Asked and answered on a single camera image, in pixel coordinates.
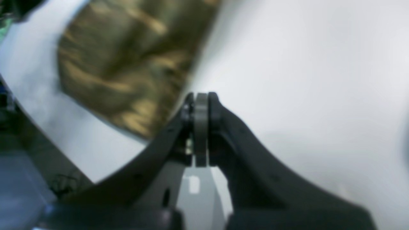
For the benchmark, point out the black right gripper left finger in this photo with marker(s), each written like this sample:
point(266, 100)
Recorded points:
point(152, 178)

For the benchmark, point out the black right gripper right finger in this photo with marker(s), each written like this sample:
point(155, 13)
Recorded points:
point(266, 194)

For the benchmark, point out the camouflage T-shirt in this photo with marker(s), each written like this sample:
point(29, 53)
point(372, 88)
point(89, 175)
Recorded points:
point(128, 61)

